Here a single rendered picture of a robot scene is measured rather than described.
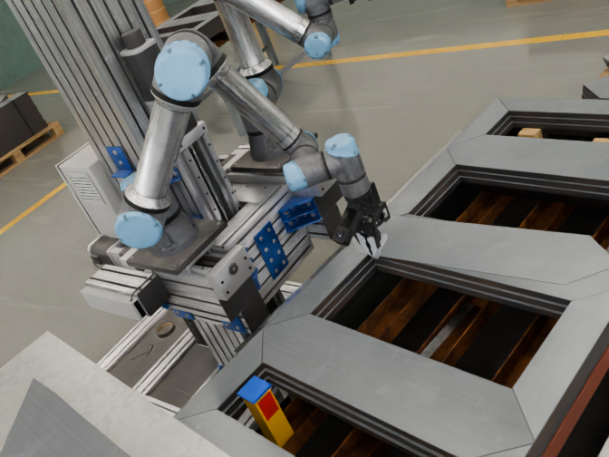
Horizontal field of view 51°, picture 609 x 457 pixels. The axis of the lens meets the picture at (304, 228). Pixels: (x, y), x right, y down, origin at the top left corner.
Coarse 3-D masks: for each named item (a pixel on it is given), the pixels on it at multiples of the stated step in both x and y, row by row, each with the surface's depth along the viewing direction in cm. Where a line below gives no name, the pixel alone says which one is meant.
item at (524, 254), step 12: (516, 240) 158; (528, 240) 156; (540, 240) 155; (516, 252) 154; (528, 252) 153; (540, 252) 152; (504, 264) 152; (516, 264) 151; (528, 264) 150; (516, 276) 148; (528, 276) 146
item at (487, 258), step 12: (492, 228) 165; (504, 228) 163; (516, 228) 162; (492, 240) 161; (504, 240) 160; (480, 252) 159; (492, 252) 157; (504, 252) 156; (468, 264) 157; (480, 264) 155; (492, 264) 154
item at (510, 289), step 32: (544, 128) 207; (576, 128) 199; (608, 128) 192; (448, 192) 194; (576, 192) 172; (608, 192) 166; (352, 288) 171; (448, 288) 160; (480, 288) 153; (512, 288) 146; (544, 288) 142; (576, 288) 138; (608, 288) 135; (288, 384) 149; (576, 384) 122; (352, 416) 135; (416, 448) 123; (544, 448) 116
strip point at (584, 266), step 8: (592, 240) 149; (584, 248) 147; (592, 248) 146; (600, 248) 146; (584, 256) 146; (592, 256) 145; (600, 256) 144; (608, 256) 143; (576, 264) 144; (584, 264) 143; (592, 264) 142; (600, 264) 142; (608, 264) 141; (576, 272) 142; (584, 272) 141; (592, 272) 140; (568, 280) 141; (576, 280) 140
